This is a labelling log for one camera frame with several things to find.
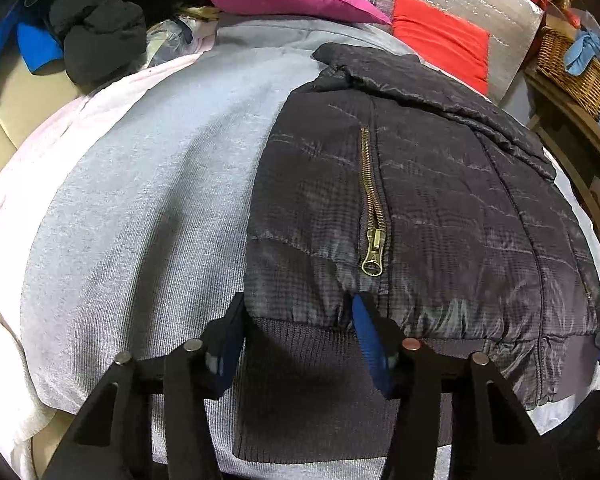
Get bright blue garment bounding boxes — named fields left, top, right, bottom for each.
left=0, top=0, right=63, bottom=96

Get black padded coat pile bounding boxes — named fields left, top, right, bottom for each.
left=30, top=0, right=216, bottom=86

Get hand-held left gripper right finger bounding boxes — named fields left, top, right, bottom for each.
left=349, top=291, right=563, bottom=480

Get pale pink sheet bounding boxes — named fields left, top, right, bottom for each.
left=0, top=52, right=221, bottom=480

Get dark quilted zip jacket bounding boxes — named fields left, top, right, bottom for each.
left=232, top=42, right=600, bottom=461

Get clear plastic bag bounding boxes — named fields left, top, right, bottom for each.
left=142, top=5, right=221, bottom=68

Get wicker basket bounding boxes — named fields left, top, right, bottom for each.
left=536, top=25, right=600, bottom=121

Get beige cushion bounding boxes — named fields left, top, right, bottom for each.
left=0, top=55, right=81, bottom=201

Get wooden shelf unit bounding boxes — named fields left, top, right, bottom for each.
left=522, top=67, right=600, bottom=241

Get grey knit blanket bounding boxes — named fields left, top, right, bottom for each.
left=20, top=15, right=600, bottom=480

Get red pillow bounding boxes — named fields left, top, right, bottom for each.
left=391, top=0, right=492, bottom=97

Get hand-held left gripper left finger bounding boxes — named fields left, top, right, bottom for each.
left=40, top=291, right=246, bottom=480

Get light blue cloth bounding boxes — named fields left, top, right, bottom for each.
left=565, top=30, right=600, bottom=76

